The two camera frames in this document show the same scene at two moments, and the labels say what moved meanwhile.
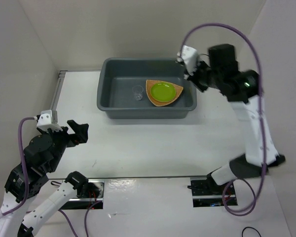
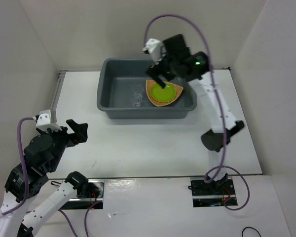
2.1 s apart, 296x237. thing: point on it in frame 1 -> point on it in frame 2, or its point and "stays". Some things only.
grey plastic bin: x=117 y=76 stays
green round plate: x=163 y=92 stays
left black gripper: x=81 y=135 stays
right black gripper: x=190 y=78 -> x=156 y=70
